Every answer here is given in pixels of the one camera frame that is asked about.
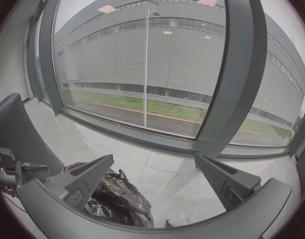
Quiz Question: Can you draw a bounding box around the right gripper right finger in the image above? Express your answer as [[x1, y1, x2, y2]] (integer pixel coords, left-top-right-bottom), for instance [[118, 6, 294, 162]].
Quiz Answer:
[[194, 152, 263, 210]]

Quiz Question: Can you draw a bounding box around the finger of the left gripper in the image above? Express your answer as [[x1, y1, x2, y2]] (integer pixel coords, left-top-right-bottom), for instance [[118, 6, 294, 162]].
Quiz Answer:
[[22, 161, 49, 177]]

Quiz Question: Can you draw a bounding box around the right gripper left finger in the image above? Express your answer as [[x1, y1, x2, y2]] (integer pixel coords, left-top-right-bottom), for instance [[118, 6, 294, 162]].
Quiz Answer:
[[45, 154, 115, 213]]

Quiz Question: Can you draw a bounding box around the black plastic bag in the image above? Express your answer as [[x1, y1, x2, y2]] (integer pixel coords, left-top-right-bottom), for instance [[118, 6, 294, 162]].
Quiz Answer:
[[62, 161, 154, 228]]

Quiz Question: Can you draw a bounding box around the window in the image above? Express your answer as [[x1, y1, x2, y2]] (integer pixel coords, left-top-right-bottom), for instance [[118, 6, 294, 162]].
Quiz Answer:
[[23, 0, 305, 159]]

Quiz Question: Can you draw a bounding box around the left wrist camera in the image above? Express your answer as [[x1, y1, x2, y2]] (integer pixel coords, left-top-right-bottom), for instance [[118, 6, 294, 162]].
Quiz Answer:
[[0, 147, 16, 170]]

